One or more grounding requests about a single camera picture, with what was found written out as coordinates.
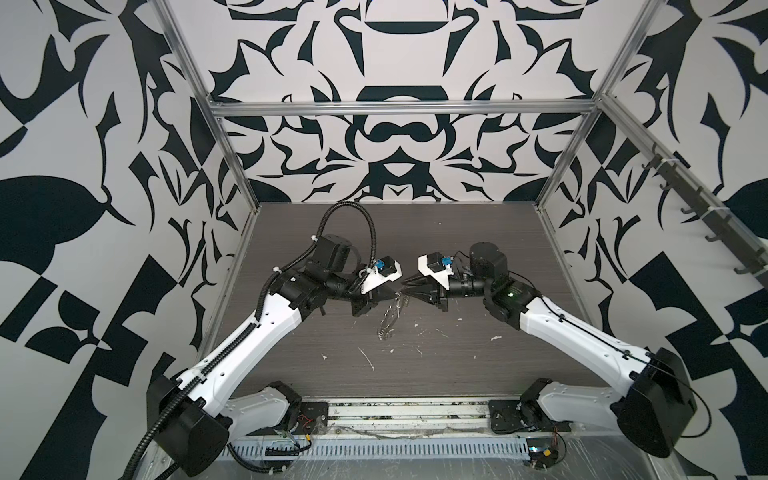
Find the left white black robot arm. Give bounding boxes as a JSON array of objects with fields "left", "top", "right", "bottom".
[{"left": 147, "top": 235, "right": 402, "bottom": 478}]

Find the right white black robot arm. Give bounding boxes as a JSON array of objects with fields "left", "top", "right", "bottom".
[{"left": 403, "top": 242, "right": 698, "bottom": 458}]

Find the small green circuit board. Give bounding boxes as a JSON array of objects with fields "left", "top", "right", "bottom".
[{"left": 525, "top": 437, "right": 561, "bottom": 470}]

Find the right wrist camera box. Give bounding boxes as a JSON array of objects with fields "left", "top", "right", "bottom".
[{"left": 417, "top": 252, "right": 454, "bottom": 290}]

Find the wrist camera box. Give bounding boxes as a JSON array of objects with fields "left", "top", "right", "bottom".
[
  {"left": 417, "top": 252, "right": 454, "bottom": 290},
  {"left": 360, "top": 256, "right": 402, "bottom": 294}
]

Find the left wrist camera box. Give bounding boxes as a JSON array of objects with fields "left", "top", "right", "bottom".
[{"left": 360, "top": 256, "right": 402, "bottom": 294}]

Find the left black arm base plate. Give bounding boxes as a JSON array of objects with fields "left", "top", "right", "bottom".
[{"left": 284, "top": 401, "right": 329, "bottom": 435}]

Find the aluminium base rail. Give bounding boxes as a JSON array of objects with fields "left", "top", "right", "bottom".
[{"left": 152, "top": 395, "right": 664, "bottom": 442}]

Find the white slotted cable duct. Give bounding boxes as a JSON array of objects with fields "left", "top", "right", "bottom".
[{"left": 233, "top": 437, "right": 530, "bottom": 461}]

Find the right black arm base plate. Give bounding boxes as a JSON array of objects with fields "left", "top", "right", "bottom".
[{"left": 488, "top": 399, "right": 571, "bottom": 435}]

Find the black corrugated cable hose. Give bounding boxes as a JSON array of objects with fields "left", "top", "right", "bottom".
[{"left": 119, "top": 200, "right": 378, "bottom": 480}]

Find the black wall hook rail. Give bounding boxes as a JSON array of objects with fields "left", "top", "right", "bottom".
[{"left": 640, "top": 143, "right": 767, "bottom": 286}]

